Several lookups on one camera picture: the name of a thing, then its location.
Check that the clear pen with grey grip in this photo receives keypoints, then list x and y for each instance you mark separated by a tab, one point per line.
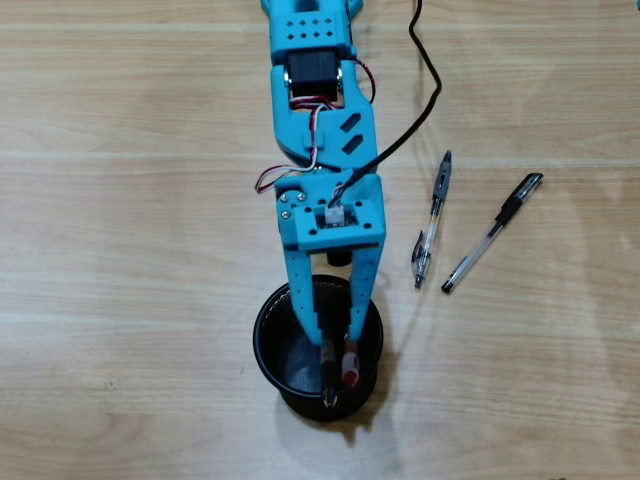
440	185

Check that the red retractable pen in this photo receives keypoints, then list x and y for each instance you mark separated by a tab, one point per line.
351	365

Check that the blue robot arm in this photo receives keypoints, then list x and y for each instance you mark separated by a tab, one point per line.
300	30

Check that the black retractable pen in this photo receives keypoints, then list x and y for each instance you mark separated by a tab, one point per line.
327	365

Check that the blue wrist camera module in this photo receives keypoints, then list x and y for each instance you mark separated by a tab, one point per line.
370	220

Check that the clear stick pen black cap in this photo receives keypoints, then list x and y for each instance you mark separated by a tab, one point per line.
510	207

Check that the black mesh pen holder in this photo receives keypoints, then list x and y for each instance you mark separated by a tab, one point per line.
270	350

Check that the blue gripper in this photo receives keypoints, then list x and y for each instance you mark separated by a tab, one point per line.
289	232

